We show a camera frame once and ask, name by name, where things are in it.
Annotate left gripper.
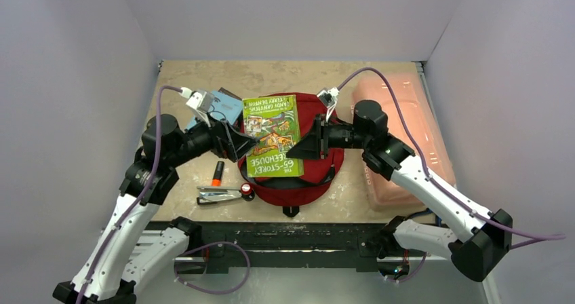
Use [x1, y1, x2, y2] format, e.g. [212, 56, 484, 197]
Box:
[167, 109, 259, 167]

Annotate red backpack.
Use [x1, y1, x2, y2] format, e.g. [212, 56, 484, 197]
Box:
[238, 93, 344, 218]

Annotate light blue book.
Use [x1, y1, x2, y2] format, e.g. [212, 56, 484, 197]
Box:
[180, 88, 243, 130]

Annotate green storey treehouse book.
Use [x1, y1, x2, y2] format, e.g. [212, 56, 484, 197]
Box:
[243, 94, 304, 178]

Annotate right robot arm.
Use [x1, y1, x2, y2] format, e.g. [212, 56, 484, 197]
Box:
[286, 100, 513, 282]

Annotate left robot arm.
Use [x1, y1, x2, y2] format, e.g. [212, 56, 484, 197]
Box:
[52, 114, 258, 303]

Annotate orange highlighter marker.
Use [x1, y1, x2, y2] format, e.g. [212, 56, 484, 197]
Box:
[211, 161, 224, 187]

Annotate silver black stapler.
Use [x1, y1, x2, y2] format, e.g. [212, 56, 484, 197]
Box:
[196, 186, 243, 206]

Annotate pink plastic storage box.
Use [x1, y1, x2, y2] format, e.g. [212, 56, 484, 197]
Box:
[352, 73, 456, 211]

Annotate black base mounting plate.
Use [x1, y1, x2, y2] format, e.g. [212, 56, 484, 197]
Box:
[188, 222, 422, 273]

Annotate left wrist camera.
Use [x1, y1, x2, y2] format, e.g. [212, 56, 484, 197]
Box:
[186, 90, 216, 114]

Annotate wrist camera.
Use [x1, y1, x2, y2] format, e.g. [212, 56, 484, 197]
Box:
[186, 90, 216, 114]
[317, 87, 340, 122]

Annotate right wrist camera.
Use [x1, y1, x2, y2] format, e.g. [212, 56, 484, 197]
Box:
[317, 87, 340, 122]

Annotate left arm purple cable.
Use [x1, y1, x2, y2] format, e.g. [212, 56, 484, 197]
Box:
[74, 85, 251, 304]

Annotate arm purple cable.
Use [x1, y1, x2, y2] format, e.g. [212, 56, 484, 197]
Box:
[336, 67, 567, 284]
[74, 85, 251, 304]

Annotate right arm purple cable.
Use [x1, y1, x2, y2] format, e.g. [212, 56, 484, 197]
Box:
[336, 67, 567, 284]

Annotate blue handled pliers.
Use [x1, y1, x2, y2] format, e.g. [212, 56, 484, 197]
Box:
[407, 208, 442, 227]

